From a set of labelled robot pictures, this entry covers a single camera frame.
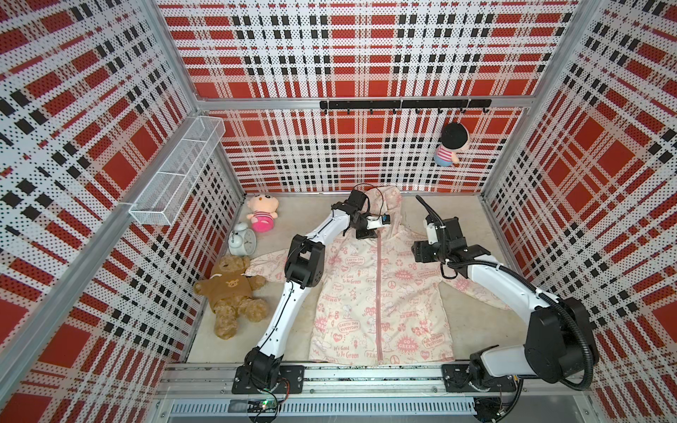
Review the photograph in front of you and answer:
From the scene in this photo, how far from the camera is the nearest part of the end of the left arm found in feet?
2.81

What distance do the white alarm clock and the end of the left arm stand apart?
0.37 m

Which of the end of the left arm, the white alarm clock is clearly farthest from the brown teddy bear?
the end of the left arm

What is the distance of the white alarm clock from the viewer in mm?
931
